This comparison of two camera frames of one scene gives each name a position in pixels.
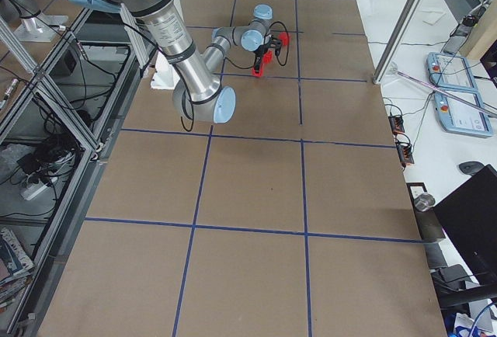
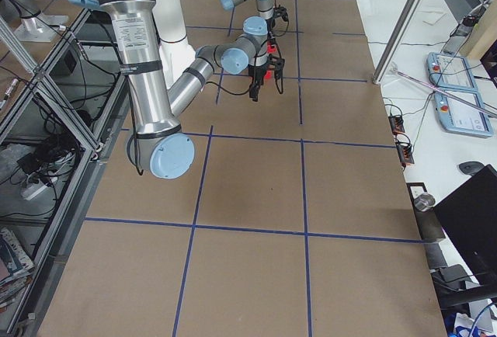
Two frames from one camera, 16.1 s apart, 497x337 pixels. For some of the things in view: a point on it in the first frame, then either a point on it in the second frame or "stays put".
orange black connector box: (397, 123) stays put
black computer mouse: (470, 168) stays put
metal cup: (424, 201) stays put
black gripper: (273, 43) to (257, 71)
